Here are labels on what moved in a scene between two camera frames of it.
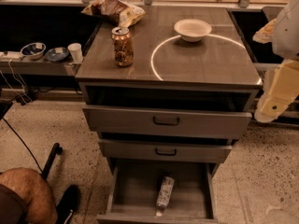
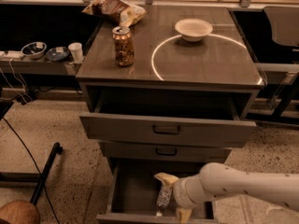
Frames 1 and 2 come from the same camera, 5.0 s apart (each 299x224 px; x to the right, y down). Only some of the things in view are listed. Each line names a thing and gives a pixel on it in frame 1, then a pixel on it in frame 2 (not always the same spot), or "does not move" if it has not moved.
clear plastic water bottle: x=164 y=194 does not move
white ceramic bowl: x=192 y=30 does not move
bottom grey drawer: x=133 y=192 does not move
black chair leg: x=56 y=150 does not move
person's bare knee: x=35 y=190 -> x=20 y=212
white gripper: x=287 y=36 -> x=181 y=192
